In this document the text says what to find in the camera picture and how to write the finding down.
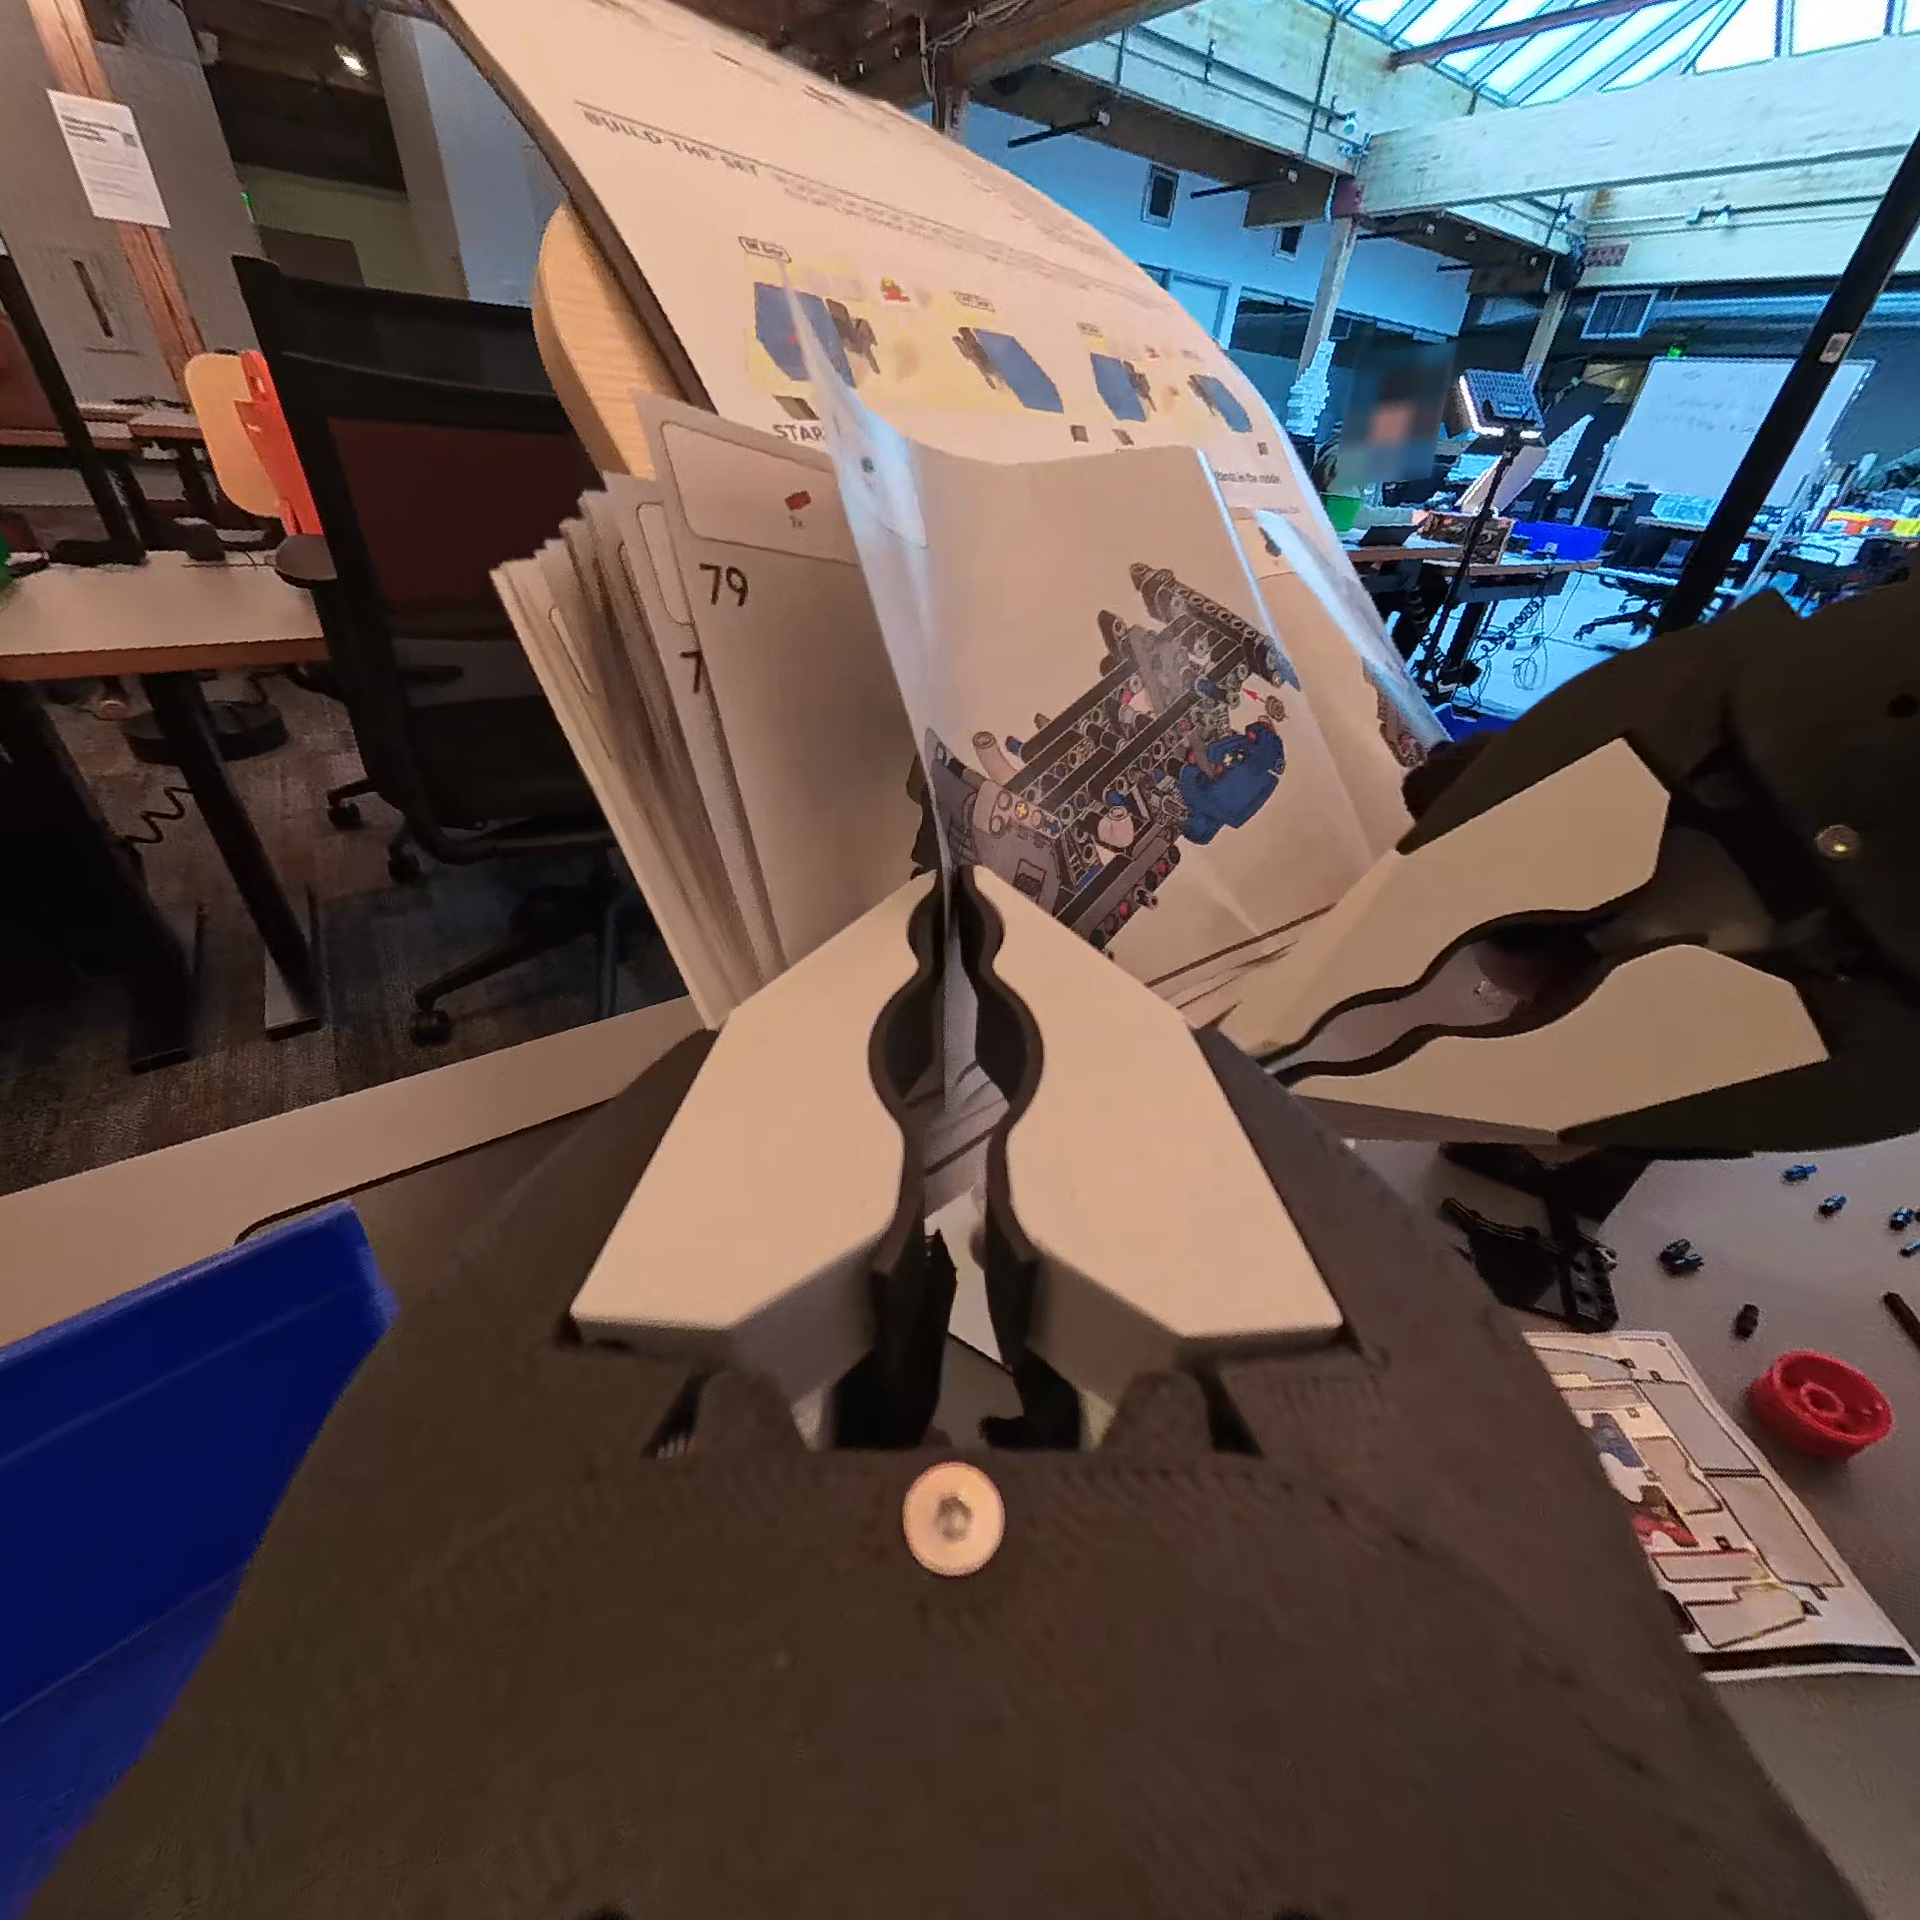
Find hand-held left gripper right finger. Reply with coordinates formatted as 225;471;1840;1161
959;867;1347;1449

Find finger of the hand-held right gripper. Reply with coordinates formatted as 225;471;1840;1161
1219;732;1677;1069
1288;941;1832;1148

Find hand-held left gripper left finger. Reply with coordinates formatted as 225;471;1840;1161
571;867;959;1455

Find toy instruction booklet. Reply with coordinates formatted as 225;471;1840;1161
493;252;1452;1359

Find grey desk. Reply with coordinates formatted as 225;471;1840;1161
0;998;1920;1920

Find scattered black connector pins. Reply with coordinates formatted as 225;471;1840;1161
1657;1161;1920;1343

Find whiteboard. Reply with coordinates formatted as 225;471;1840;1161
1596;359;1873;515

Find red toy wheel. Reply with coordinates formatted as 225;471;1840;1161
1751;1353;1895;1459

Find colourful sticker sheet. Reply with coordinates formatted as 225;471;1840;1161
1521;1326;1920;1683

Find blue plastic bin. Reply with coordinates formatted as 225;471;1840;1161
0;1209;399;1920

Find black office chair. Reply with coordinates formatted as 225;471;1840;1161
235;252;645;1042

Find white side table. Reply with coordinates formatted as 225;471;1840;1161
0;553;335;1075

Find orange chair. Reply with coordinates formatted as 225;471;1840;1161
181;350;325;542

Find white instruction poster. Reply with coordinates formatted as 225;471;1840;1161
439;0;1320;498

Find black toy frame piece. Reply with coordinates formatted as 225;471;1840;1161
1442;1191;1622;1326

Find white wall notice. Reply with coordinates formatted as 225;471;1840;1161
53;88;180;226

